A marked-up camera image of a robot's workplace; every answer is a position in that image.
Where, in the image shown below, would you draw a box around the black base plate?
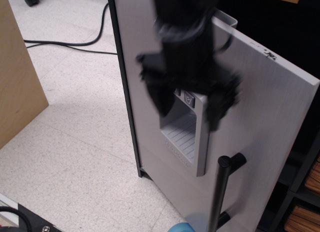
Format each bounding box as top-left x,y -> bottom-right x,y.
18,204 -> 62,232

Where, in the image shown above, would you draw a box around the black door handle bar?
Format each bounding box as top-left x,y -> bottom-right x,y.
206,152 -> 247,232

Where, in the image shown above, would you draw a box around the thick black floor cable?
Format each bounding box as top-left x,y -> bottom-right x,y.
23,3 -> 111,47

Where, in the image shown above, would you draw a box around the grey door bin shelves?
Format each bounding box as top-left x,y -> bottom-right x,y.
214,9 -> 238,29

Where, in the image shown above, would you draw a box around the woven wicker baskets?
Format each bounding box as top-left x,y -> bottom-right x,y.
284,157 -> 320,232

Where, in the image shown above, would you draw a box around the grey ice dispenser panel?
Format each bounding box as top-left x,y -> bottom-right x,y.
159,89 -> 210,177

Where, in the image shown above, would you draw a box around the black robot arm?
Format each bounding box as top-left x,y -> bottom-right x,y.
136,0 -> 241,132

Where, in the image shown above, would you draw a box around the grey toy fridge door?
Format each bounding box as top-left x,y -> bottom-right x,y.
109,0 -> 320,232

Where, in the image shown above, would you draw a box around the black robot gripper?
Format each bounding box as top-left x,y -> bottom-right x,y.
136,24 -> 241,131

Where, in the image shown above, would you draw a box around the tan wooden board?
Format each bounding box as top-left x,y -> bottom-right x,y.
0,0 -> 49,147

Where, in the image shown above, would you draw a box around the black braided cable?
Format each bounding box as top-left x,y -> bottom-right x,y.
0,206 -> 35,232

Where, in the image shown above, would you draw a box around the teal round object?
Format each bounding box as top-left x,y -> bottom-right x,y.
168,222 -> 195,232

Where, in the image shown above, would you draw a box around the thin black floor cable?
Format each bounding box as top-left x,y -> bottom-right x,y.
25,43 -> 118,55

